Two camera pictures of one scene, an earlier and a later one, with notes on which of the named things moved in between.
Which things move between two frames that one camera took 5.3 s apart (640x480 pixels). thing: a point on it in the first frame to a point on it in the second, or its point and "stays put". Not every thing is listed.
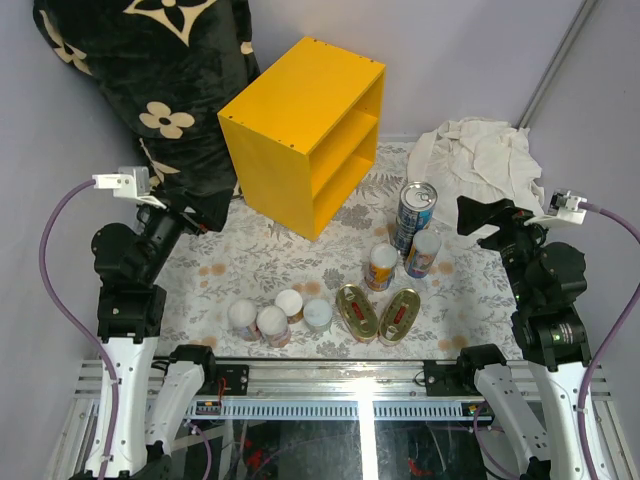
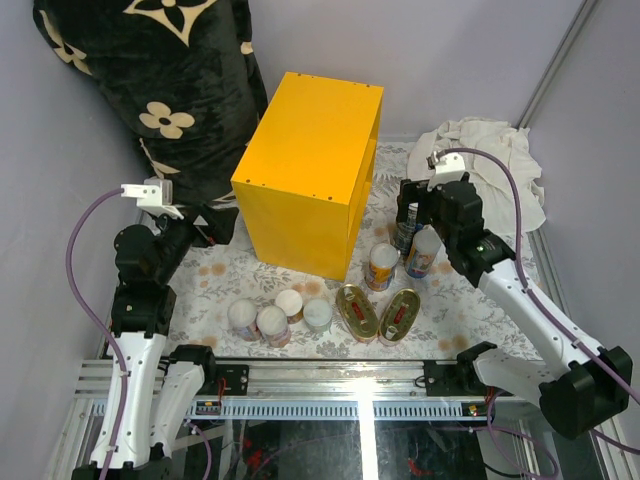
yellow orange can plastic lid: [380, 270] stays put
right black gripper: [472, 214] to [411, 191]
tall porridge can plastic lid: [423, 252] stays put
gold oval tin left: [358, 312] stays put
